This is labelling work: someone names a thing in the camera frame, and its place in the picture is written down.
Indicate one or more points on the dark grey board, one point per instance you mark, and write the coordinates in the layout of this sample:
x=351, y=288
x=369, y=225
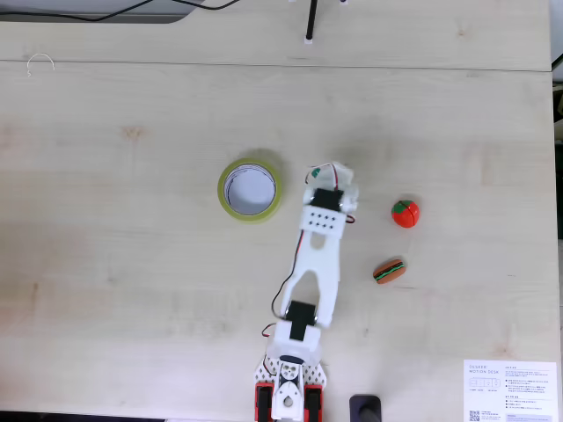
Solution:
x=88, y=19

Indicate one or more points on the white printed paper sheet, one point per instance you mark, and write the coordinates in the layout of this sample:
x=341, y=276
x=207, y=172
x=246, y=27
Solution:
x=506, y=395

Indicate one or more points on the black camera tripod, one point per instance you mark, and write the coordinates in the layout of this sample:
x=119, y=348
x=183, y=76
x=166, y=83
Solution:
x=311, y=22

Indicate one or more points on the red table clamp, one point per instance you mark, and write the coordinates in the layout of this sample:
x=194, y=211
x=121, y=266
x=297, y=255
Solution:
x=314, y=402
x=264, y=402

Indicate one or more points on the red green toy tomato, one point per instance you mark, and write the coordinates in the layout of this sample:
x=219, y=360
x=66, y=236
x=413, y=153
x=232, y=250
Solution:
x=405, y=214

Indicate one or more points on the yellow tape roll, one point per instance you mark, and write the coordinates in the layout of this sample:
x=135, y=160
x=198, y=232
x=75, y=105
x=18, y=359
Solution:
x=224, y=200

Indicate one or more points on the black monitor stand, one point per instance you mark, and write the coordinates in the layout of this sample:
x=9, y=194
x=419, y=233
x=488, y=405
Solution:
x=365, y=409

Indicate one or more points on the toy hamburger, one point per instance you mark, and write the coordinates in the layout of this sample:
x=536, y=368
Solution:
x=389, y=271

